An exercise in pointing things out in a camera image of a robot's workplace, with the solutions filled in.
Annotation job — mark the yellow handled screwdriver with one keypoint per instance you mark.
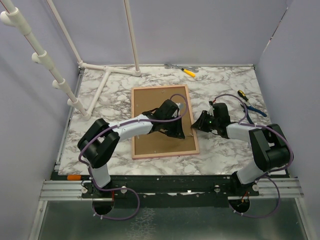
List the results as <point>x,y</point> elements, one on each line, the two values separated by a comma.
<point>188,72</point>

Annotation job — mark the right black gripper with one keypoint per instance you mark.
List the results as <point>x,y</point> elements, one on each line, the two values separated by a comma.
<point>200,123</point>

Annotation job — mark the silver wrench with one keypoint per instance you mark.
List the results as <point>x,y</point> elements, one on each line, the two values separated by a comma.
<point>174,66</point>

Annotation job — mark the pink picture frame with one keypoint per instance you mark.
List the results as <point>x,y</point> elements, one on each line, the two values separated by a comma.
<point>158,145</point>

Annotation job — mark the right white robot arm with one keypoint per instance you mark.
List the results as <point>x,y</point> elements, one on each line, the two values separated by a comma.
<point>269,146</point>

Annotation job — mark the blue handled pliers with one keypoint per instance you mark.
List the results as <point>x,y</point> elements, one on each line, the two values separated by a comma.
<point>255,110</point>

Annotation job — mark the white pvc pipe rack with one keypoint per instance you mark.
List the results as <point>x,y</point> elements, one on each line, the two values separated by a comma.
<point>26,92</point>

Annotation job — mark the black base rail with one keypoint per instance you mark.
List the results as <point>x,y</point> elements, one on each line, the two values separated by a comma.
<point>168,191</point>

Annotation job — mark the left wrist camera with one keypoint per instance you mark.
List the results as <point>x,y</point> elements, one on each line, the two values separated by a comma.
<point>181,106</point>

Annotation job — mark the black yellow screwdriver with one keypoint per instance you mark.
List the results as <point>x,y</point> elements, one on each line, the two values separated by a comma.
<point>242,95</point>

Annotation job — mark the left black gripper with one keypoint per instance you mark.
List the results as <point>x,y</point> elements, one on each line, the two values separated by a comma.
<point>178,132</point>

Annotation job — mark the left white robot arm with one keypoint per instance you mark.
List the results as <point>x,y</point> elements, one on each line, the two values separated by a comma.
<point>100,141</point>

